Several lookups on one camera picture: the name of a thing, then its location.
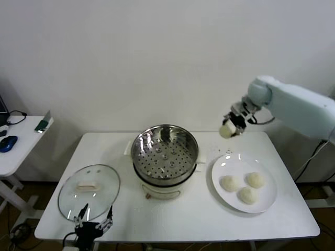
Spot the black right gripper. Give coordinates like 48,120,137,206
222,96,262,138

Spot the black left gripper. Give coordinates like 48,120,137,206
73,203,114,249

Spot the white steamed baozi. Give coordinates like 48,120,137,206
237,187,260,206
218,122,236,139
219,175,243,193
245,172,266,189

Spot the glass lid with white handle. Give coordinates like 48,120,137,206
57,164,121,223

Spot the steel steamer basket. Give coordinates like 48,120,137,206
123,124,207,184

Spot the white round plate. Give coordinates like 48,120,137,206
209,153,278,214

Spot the white electric cooking pot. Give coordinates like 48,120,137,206
133,156,207,201

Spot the white side table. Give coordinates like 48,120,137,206
0,116,54,228

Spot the blue computer mouse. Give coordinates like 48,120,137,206
0,135,18,153

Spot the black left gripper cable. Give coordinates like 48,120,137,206
62,231,79,248

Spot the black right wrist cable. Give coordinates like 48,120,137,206
253,116,275,126

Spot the black power cable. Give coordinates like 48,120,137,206
294,140,335,184

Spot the white floor frame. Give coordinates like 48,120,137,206
305,186,335,209

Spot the black looped cable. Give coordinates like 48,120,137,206
6,110,28,126

